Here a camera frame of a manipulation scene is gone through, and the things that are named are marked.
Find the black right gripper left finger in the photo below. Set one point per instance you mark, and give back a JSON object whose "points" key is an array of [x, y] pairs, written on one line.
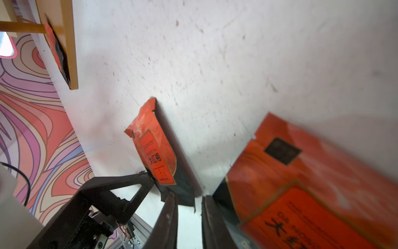
{"points": [[164, 234]]}

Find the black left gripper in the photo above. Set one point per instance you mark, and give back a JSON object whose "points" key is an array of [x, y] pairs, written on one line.
{"points": [[68, 227]]}

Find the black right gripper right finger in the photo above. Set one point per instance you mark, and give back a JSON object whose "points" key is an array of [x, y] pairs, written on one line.
{"points": [[215, 234]]}

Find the red tea bag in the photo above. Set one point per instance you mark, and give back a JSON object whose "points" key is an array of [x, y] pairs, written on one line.
{"points": [[159, 157], [57, 51], [291, 190]]}

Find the yellow wooden two-tier shelf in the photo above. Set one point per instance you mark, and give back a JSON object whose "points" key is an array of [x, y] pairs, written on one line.
{"points": [[18, 17]]}

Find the pink framed whiteboard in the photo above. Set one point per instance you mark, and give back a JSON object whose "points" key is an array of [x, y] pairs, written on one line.
{"points": [[8, 48]]}

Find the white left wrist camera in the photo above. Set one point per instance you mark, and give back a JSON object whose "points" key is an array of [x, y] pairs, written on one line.
{"points": [[18, 226]]}

